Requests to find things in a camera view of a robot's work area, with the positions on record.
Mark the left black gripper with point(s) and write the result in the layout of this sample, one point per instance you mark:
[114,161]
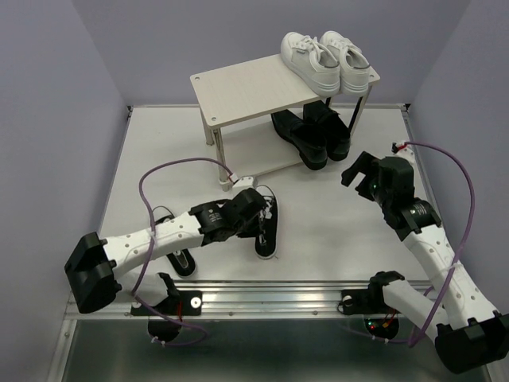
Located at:
[252,231]

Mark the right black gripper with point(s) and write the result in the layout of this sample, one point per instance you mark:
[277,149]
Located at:
[367,164]

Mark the black loafer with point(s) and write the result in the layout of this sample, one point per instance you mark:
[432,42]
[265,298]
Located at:
[329,123]
[309,142]

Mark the black canvas sneaker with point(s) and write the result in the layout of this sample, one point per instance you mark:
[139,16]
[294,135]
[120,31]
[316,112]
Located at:
[266,239]
[182,261]

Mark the white sneaker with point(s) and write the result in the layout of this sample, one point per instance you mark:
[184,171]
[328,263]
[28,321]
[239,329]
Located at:
[354,66]
[312,62]

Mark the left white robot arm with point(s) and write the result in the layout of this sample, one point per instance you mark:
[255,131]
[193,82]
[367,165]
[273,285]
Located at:
[99,269]

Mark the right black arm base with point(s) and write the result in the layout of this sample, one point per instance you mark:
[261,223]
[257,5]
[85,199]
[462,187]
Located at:
[380,321]

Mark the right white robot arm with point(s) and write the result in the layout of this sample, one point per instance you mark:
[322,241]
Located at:
[467,330]

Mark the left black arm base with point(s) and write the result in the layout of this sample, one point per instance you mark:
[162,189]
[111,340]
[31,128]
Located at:
[166,324]

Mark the white two-tier shoe shelf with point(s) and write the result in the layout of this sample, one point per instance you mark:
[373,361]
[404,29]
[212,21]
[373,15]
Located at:
[235,104]

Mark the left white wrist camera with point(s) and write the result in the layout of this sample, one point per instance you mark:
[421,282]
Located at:
[245,182]

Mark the aluminium mounting rail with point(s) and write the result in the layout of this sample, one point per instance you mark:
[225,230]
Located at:
[269,300]

